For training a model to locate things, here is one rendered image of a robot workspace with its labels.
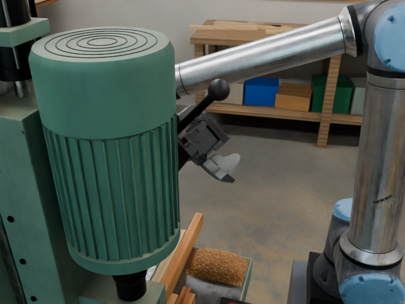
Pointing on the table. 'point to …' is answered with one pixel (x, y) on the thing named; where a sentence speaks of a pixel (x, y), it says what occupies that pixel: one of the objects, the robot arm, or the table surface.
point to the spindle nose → (131, 286)
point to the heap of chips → (217, 266)
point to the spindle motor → (111, 143)
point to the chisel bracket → (110, 297)
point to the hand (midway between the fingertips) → (202, 151)
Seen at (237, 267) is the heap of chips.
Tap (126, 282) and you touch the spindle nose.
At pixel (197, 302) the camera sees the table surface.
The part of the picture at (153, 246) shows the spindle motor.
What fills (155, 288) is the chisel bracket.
